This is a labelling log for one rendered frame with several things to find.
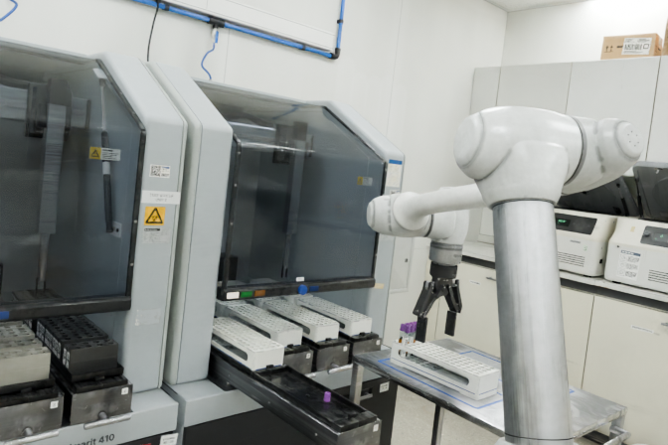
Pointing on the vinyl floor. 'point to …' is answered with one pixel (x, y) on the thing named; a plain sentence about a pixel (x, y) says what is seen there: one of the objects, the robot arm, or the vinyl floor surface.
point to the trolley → (477, 409)
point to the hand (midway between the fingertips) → (435, 334)
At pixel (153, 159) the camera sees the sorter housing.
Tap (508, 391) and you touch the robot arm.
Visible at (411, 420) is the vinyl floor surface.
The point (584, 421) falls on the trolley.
